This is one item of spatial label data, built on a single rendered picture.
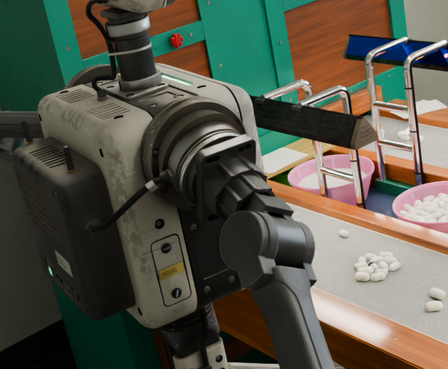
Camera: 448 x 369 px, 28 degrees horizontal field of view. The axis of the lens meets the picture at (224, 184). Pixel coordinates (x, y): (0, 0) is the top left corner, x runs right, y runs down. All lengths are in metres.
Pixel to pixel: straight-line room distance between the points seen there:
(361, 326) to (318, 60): 1.35
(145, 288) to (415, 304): 0.90
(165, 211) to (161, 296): 0.13
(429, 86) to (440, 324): 3.02
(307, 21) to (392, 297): 1.24
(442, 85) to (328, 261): 2.79
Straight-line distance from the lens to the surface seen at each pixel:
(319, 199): 2.63
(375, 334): 1.96
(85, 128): 1.33
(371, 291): 2.17
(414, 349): 1.91
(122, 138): 1.27
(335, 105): 3.11
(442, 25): 4.97
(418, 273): 2.23
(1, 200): 3.46
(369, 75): 2.71
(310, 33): 3.10
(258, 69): 2.96
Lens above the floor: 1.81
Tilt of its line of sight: 22 degrees down
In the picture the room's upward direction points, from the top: 11 degrees counter-clockwise
